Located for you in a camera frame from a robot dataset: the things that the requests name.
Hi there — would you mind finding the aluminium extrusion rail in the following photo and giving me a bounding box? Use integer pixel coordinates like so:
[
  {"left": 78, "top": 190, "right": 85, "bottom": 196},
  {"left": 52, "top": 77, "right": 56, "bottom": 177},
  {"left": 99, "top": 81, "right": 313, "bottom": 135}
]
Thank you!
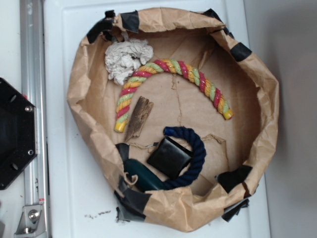
[{"left": 20, "top": 0, "right": 52, "bottom": 238}]

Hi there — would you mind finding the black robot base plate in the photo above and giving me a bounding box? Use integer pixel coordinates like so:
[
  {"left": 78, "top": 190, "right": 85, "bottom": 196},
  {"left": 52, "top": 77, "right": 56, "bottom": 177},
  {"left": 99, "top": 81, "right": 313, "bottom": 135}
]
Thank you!
[{"left": 0, "top": 78, "right": 37, "bottom": 190}]

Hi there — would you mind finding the black square box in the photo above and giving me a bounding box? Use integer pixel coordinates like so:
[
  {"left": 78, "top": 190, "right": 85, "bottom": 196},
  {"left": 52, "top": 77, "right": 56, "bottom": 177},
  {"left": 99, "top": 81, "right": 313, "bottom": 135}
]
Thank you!
[{"left": 147, "top": 136, "right": 194, "bottom": 180}]

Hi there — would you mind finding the dark green bottle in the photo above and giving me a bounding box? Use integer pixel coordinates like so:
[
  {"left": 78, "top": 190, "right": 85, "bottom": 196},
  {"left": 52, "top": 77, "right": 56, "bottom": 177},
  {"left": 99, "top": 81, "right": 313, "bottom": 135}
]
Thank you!
[{"left": 123, "top": 159, "right": 166, "bottom": 192}]

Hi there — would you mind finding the crumpled white paper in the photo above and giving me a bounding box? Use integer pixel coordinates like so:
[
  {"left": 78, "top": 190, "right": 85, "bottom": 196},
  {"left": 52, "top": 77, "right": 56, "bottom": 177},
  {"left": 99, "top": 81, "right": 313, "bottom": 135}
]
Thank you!
[{"left": 105, "top": 39, "right": 154, "bottom": 85}]

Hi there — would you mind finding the brown paper bag bin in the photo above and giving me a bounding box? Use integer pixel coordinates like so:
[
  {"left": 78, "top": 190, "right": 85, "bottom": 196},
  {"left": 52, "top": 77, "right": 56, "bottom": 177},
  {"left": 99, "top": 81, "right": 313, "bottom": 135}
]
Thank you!
[{"left": 67, "top": 7, "right": 279, "bottom": 232}]

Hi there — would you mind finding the metal corner bracket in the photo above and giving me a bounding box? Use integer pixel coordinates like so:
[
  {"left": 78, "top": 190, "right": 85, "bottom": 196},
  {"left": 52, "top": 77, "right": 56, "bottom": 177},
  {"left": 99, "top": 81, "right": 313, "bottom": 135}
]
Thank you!
[{"left": 14, "top": 204, "right": 45, "bottom": 238}]

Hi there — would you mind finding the dark blue rope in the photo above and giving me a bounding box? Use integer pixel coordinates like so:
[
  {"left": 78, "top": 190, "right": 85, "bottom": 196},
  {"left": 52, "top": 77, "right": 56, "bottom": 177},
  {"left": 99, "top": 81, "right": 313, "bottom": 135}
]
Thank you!
[{"left": 162, "top": 126, "right": 207, "bottom": 191}]

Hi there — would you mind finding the multicolored twisted rope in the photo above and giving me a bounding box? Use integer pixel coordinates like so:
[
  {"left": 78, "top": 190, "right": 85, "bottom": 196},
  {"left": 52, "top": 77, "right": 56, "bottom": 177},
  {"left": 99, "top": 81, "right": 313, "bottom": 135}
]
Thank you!
[{"left": 113, "top": 59, "right": 234, "bottom": 133}]

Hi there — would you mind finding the brown wood piece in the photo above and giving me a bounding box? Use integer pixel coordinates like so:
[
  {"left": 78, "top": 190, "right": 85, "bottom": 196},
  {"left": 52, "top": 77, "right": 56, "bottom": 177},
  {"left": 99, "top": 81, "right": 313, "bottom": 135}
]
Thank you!
[{"left": 124, "top": 96, "right": 154, "bottom": 142}]

